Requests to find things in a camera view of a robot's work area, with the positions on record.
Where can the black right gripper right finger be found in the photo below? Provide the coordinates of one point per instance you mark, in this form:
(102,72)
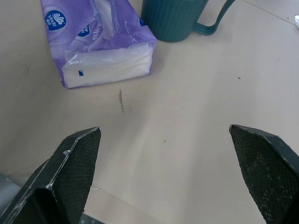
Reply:
(266,175)

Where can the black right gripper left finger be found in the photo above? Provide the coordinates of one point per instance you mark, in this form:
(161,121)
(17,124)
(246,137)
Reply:
(58,179)

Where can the purple tissue pack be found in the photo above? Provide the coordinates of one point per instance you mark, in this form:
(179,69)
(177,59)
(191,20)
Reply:
(102,42)

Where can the small white scrap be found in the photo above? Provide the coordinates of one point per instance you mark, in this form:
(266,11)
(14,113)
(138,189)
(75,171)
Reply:
(296,20)

